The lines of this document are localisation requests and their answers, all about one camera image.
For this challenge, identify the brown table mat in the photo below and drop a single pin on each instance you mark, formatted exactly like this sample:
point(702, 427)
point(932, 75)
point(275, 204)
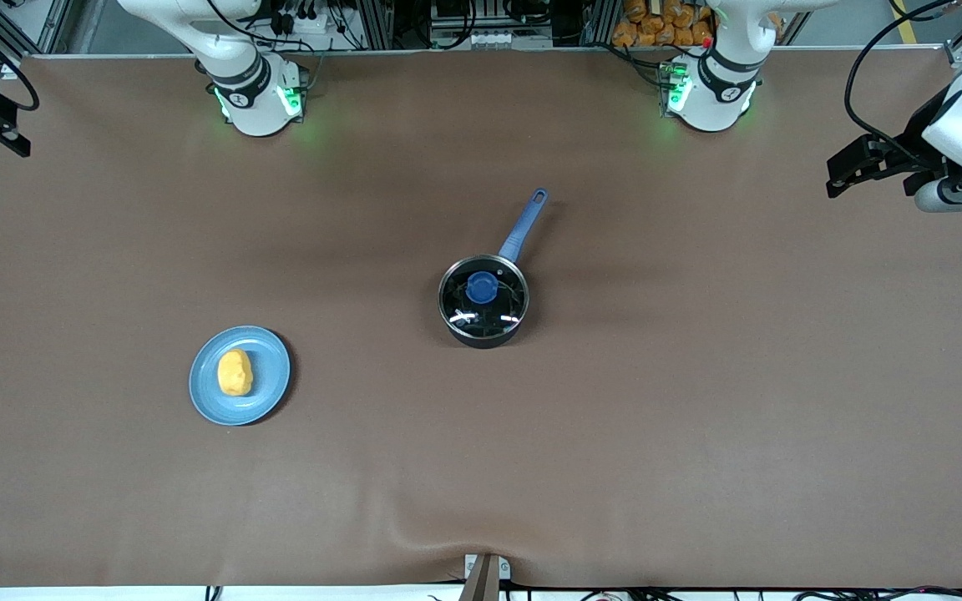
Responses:
point(615, 459)

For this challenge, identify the glass lid with blue knob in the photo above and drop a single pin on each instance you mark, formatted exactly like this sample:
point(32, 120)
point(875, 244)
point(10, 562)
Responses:
point(481, 288)

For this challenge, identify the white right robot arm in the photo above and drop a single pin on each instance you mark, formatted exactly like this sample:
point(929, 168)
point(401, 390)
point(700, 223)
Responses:
point(255, 108)

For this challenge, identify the yellow potato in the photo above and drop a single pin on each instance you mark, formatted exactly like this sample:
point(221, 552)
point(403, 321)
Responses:
point(235, 373)

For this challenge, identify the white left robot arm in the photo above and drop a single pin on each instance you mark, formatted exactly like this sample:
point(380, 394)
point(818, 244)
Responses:
point(715, 100)

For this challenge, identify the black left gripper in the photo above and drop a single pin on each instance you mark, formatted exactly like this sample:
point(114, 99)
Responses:
point(918, 136)

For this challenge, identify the metal camera post bracket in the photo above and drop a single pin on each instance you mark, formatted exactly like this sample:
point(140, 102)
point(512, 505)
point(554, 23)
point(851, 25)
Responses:
point(485, 580)

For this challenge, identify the blue round plate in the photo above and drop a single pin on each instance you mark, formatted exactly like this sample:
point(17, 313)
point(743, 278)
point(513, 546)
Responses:
point(268, 376)

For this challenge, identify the bag of orange items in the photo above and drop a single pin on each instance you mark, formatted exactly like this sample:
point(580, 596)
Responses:
point(656, 25)

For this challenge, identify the white power strip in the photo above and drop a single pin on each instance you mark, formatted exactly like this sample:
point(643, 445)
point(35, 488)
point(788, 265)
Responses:
point(314, 23)

